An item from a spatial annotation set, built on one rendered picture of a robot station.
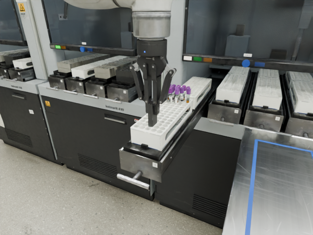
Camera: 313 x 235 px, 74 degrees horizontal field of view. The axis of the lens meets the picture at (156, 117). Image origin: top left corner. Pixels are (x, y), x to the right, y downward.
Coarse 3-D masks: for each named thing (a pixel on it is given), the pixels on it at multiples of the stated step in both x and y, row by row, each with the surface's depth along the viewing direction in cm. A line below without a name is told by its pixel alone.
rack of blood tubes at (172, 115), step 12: (168, 108) 72; (180, 108) 72; (144, 120) 64; (168, 120) 64; (180, 120) 72; (132, 132) 60; (144, 132) 58; (156, 132) 57; (168, 132) 68; (156, 144) 58
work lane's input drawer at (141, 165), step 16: (208, 96) 100; (192, 112) 80; (192, 128) 79; (128, 144) 61; (144, 144) 59; (176, 144) 64; (128, 160) 60; (144, 160) 57; (160, 160) 56; (144, 176) 60; (160, 176) 57
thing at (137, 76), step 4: (132, 68) 55; (132, 72) 56; (136, 72) 56; (140, 72) 57; (136, 76) 56; (140, 76) 57; (136, 80) 56; (140, 80) 57; (136, 84) 57; (140, 84) 57; (136, 88) 57; (140, 88) 57; (140, 92) 57; (140, 96) 58
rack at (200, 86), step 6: (192, 78) 106; (198, 78) 105; (204, 78) 106; (210, 78) 105; (186, 84) 97; (192, 84) 96; (198, 84) 97; (204, 84) 97; (210, 84) 104; (192, 90) 89; (198, 90) 90; (204, 90) 101; (192, 96) 84; (198, 96) 86; (204, 96) 97; (198, 102) 88; (192, 108) 84
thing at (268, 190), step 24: (264, 144) 60; (288, 144) 60; (312, 144) 60; (240, 168) 51; (264, 168) 51; (288, 168) 51; (312, 168) 51; (240, 192) 44; (264, 192) 44; (288, 192) 44; (312, 192) 44; (240, 216) 39; (264, 216) 39; (288, 216) 39; (312, 216) 39
